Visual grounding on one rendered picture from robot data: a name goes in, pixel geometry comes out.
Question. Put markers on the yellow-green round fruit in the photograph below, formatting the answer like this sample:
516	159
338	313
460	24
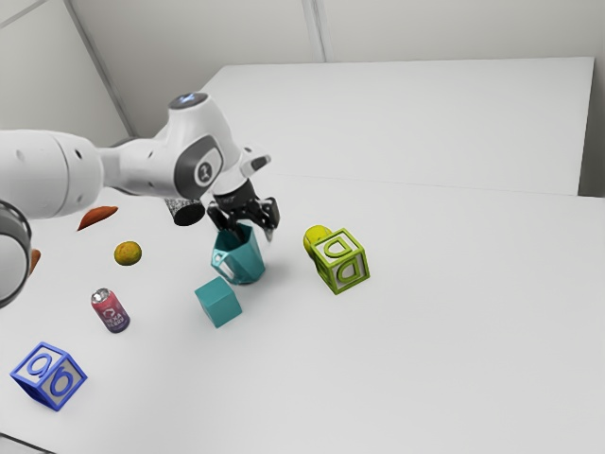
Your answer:
314	239

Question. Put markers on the orange sweet potato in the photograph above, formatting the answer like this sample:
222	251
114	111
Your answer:
97	216

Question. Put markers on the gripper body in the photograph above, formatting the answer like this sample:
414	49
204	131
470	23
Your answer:
241	201

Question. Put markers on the green letter block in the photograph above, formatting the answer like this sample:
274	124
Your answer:
344	265

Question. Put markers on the blue letter block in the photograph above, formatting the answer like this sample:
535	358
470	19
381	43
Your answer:
47	378

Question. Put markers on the teal faceted mug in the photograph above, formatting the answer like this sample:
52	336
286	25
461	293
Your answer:
242	260

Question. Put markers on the red drink can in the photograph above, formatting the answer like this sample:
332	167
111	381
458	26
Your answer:
110	312

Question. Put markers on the teal cube block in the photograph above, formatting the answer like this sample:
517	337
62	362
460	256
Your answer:
218	302

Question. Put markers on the yellow-orange round fruit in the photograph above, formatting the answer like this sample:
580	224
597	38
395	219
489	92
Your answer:
127	253

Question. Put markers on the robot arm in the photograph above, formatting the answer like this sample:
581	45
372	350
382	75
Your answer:
142	161

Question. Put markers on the small orange-brown vegetable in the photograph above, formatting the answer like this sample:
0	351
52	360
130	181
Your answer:
35	261

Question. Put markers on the black mesh pen holder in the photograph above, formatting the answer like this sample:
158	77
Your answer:
185	213

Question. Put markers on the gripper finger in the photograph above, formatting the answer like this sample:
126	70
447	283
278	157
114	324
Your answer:
233	229
270	232

